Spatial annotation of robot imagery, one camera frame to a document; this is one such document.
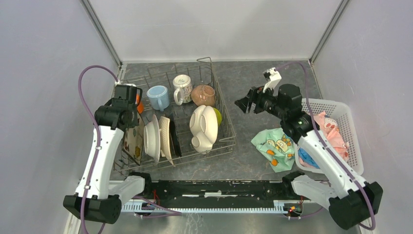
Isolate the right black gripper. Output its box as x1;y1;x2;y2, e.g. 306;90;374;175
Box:
234;82;287;120

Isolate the orange mug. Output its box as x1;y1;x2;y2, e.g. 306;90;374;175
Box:
136;94;145;114

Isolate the square floral plate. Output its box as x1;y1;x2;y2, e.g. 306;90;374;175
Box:
123;117;145;166

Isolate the plain white plate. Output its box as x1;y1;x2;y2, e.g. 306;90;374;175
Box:
144;115;161;164

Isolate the lime green bowl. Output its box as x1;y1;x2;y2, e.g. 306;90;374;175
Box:
213;107;223;127

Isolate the light blue mug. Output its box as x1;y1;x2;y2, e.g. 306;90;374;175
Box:
146;85;170;112

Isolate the red-rimmed beige plate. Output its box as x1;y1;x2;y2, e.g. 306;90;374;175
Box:
169;114;182;157

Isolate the beige brown-rimmed bowl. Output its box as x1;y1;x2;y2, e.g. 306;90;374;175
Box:
191;85;215;107

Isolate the cream divided plate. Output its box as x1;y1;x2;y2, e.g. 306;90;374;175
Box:
189;105;218;155

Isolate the white floral mug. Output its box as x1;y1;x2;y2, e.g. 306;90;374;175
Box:
173;75;193;105

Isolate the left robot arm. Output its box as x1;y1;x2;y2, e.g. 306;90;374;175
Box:
63;84;153;224

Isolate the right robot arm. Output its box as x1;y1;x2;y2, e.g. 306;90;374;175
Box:
234;84;383;230

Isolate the green cartoon cloth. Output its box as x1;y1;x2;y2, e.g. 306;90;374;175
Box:
251;128;295;173

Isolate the blue cloth in basket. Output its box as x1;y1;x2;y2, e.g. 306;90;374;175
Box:
298;148;319;169

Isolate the pink patterned cloth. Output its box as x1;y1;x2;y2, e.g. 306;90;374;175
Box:
314;111;350;162

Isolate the white plastic basket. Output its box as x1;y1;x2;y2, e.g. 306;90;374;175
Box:
309;98;364;175

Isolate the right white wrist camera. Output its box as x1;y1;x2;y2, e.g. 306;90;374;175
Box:
263;67;282;93

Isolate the grey wire dish rack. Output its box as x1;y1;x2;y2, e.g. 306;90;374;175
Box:
111;57;236;177

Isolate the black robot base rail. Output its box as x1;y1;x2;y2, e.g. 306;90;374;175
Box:
122;173;308;218

